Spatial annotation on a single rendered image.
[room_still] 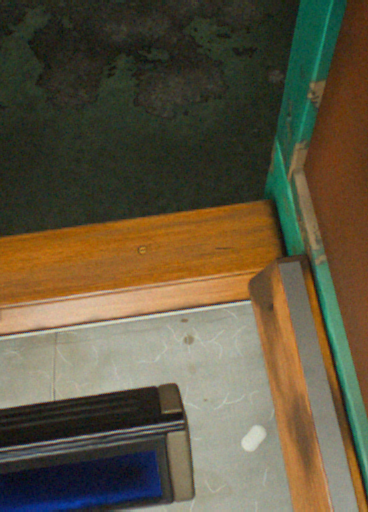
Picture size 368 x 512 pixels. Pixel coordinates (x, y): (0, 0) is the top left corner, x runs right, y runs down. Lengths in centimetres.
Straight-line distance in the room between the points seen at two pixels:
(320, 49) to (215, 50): 138
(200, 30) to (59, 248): 126
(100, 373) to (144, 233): 17
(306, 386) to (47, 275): 33
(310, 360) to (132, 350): 22
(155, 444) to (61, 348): 42
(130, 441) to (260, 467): 39
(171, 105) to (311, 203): 116
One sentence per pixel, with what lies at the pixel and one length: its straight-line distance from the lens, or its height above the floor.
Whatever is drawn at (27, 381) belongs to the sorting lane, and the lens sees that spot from 90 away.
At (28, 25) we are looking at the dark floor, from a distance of 215.
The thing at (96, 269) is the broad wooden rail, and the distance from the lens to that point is 91.
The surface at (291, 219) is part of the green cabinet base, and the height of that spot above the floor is 82.
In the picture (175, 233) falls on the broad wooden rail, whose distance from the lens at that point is 92.
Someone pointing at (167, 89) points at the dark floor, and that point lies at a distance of 198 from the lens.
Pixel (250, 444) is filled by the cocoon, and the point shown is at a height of 76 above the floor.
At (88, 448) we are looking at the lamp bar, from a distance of 49.
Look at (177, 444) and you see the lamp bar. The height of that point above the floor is 110.
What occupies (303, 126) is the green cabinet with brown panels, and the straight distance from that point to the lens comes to 78.
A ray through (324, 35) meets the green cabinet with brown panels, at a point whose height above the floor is 108.
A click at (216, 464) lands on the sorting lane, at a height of 74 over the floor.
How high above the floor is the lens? 159
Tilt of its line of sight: 65 degrees down
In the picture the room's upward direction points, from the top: straight up
